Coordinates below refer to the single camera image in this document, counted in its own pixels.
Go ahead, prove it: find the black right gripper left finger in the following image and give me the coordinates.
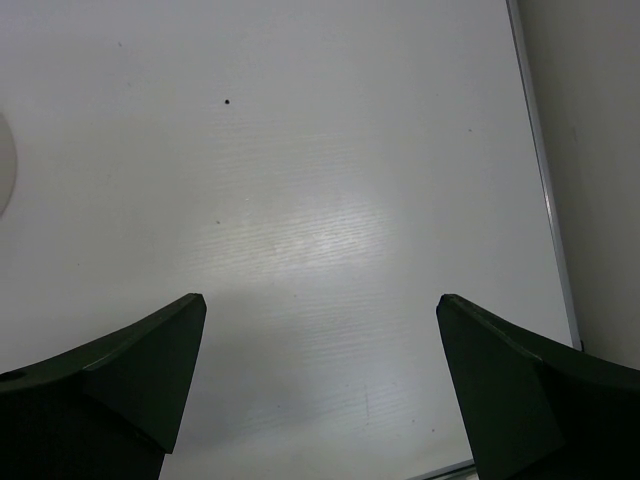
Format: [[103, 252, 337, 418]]
[[1, 293, 206, 479]]

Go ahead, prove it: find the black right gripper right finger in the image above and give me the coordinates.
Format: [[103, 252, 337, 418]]
[[436, 294, 639, 479]]

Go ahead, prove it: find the cream plastic bin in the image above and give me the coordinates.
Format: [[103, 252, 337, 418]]
[[0, 114, 17, 214]]

